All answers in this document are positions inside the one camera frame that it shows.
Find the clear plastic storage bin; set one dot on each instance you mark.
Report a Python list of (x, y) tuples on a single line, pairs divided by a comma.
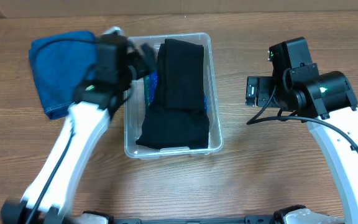
[(134, 108)]

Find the black cloth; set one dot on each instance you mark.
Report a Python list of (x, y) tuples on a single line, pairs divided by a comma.
[(178, 54), (164, 127)]

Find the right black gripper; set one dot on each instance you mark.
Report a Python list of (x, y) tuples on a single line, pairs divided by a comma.
[(263, 84)]

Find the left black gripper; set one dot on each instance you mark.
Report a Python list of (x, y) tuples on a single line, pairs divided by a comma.
[(141, 56)]

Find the blue denim jeans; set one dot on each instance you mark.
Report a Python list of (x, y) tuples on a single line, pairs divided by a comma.
[(59, 63)]

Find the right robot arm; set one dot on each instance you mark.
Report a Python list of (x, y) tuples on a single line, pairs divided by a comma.
[(327, 104)]

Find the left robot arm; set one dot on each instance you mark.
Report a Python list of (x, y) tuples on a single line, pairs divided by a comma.
[(104, 88)]

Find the blue sequin glitter garment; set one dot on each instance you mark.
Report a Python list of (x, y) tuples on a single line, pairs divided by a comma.
[(151, 90)]

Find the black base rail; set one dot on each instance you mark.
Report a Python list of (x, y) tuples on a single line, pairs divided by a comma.
[(191, 221)]

